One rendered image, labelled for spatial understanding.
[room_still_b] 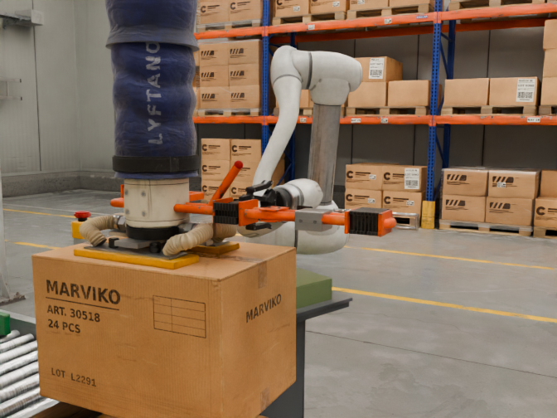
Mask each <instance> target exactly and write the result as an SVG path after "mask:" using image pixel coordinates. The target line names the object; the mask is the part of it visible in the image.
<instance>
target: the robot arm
mask: <svg viewBox="0 0 557 418"><path fill-rule="evenodd" d="M270 78H271V83H272V86H273V90H274V94H275V96H276V99H277V101H278V106H279V117H278V122H277V124H276V126H275V128H274V131H273V133H272V136H271V138H270V140H269V143H268V145H267V147H266V149H265V151H264V154H263V156H262V158H261V160H260V162H259V166H258V167H257V170H256V172H255V175H254V180H253V184H252V186H250V187H247V188H246V189H245V190H246V191H247V193H246V194H243V195H242V196H239V200H238V201H233V202H228V203H237V204H238V206H239V202H242V201H248V200H252V199H258V207H271V206H273V207H289V210H297V206H298V205H299V206H308V207H312V208H317V209H330V210H332V212H337V213H339V212H338V211H333V208H338V207H337V205H336V204H335V202H334V201H333V200H332V193H333V184H334V176H335V166H336V158H337V145H338V135H339V127H340V118H341V105H343V104H344V103H345V101H346V98H347V96H348V95H349V92H353V91H355V90H356V89H357V88H358V87H359V85H360V84H361V80H362V68H361V64H360V62H359V61H357V60H355V59H353V58H351V57H349V56H346V55H343V54H341V53H336V52H330V51H298V50H297V49H296V48H294V47H292V46H281V47H280V48H279V49H278V50H277V51H276V52H275V53H274V56H273V59H272V63H271V66H270ZM301 90H309V91H310V95H311V99H312V102H313V114H312V133H311V143H310V154H309V164H308V179H305V178H301V179H296V180H292V181H290V182H287V183H285V184H284V185H280V186H277V187H274V188H273V189H271V185H272V184H273V181H270V180H271V177H272V175H273V173H274V169H275V168H276V166H277V164H278V162H279V159H280V158H281V156H282V154H283V151H284V150H285V148H286V146H287V144H288V141H289V140H290V138H291V136H292V133H293V131H294V128H295V126H296V123H297V120H298V113H299V105H300V96H301ZM259 220H260V219H258V222H255V223H252V224H249V225H245V226H239V222H238V225H236V227H237V231H238V232H239V233H240V234H241V235H242V236H245V243H255V244H264V245H281V246H290V247H296V254H300V255H322V254H328V253H332V252H334V251H337V250H340V249H341V248H342V247H343V246H345V245H346V243H347V242H348V238H349V233H348V234H345V233H344V232H345V226H337V225H332V229H329V230H326V231H323V232H317V231H299V230H295V221H281V222H267V221H259Z"/></svg>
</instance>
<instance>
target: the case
mask: <svg viewBox="0 0 557 418"><path fill-rule="evenodd" d="M238 243H239V244H240V248H239V249H237V250H233V251H230V252H227V253H224V254H222V255H214V254H207V253H200V252H192V251H185V250H181V251H180V252H185V253H187V254H192V255H198V256H199V261H198V262H196V263H194V264H191V265H187V266H184V267H181V268H178V269H175V270H170V269H164V268H158V267H152V266H146V265H135V264H129V263H122V262H116V261H110V260H99V259H93V258H87V257H80V256H74V251H73V250H74V249H76V248H80V247H84V246H88V245H92V244H90V242H85V243H81V244H78V245H71V246H67V247H63V248H60V249H56V250H49V251H45V252H41V253H38V254H34V255H32V256H31V261H32V274H33V289H34V302H35V316H36V342H37V356H38V370H39V384H40V395H41V396H44V397H47V398H51V399H53V400H57V401H62V402H64V403H68V404H71V405H74V406H79V407H83V408H86V409H89V410H92V411H98V412H100V413H104V414H107V415H110V416H115V417H118V418H256V417H257V416H258V415H259V414H260V413H261V412H262V411H264V410H265V409H266V408H267V407H268V406H269V405H270V404H271V403H272V402H274V401H275V400H276V399H277V398H278V397H279V396H280V395H281V394H283V393H284V392H285V391H286V390H287V389H288V388H289V387H290V386H291V385H292V384H294V383H295V381H296V247H290V246H281V245H264V244H255V243H245V242H238Z"/></svg>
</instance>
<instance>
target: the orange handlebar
mask: <svg viewBox="0 0 557 418"><path fill-rule="evenodd" d="M202 199H204V193H203V192H189V202H186V204H176V205H175V206H174V207H173V209H174V211H175V212H182V213H193V214H203V215H212V207H209V206H207V204H206V203H194V202H192V201H197V200H202ZM187 204H188V205H187ZM110 205H111V206H112V207H121V208H124V199H123V198H115V199H112V200H111V201H110ZM198 205H200V206H198ZM295 211H297V210H289V207H273V206H271V207H253V209H245V210H244V217H245V218H254V219H260V220H259V221H267V222H281V221H295ZM322 223H323V224H327V225H337V226H344V225H345V213H337V212H331V213H330V215H323V217H322ZM396 223H397V222H396V219H394V217H390V218H386V219H385V220H384V228H385V229H390V228H393V227H395V225H396Z"/></svg>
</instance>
